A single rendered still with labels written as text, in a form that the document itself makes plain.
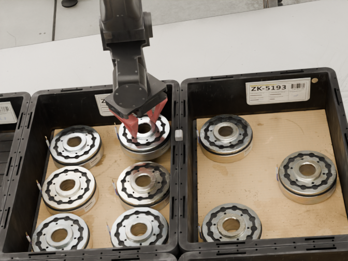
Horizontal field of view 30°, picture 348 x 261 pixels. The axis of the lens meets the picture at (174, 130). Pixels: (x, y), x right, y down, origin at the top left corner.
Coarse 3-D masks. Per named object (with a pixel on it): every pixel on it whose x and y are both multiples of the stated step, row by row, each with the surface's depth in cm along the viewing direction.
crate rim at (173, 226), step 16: (160, 80) 128; (32, 96) 130; (176, 96) 125; (32, 112) 127; (176, 112) 122; (176, 128) 119; (176, 144) 116; (16, 160) 118; (176, 160) 114; (16, 176) 116; (176, 176) 111; (16, 192) 113; (176, 192) 109; (176, 208) 106; (176, 224) 104; (0, 240) 106; (176, 240) 102; (0, 256) 104; (16, 256) 104; (32, 256) 103; (48, 256) 103; (64, 256) 103; (80, 256) 102
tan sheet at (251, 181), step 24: (264, 120) 131; (288, 120) 130; (312, 120) 130; (264, 144) 127; (288, 144) 126; (312, 144) 125; (216, 168) 124; (240, 168) 123; (264, 168) 123; (336, 168) 121; (216, 192) 120; (240, 192) 120; (264, 192) 119; (336, 192) 117; (264, 216) 115; (288, 216) 115; (312, 216) 114; (336, 216) 113
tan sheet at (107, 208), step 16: (96, 128) 136; (112, 128) 135; (112, 144) 132; (112, 160) 129; (128, 160) 128; (160, 160) 127; (48, 176) 128; (96, 176) 127; (112, 176) 126; (112, 192) 123; (96, 208) 121; (112, 208) 121; (96, 224) 119; (112, 224) 118; (96, 240) 116
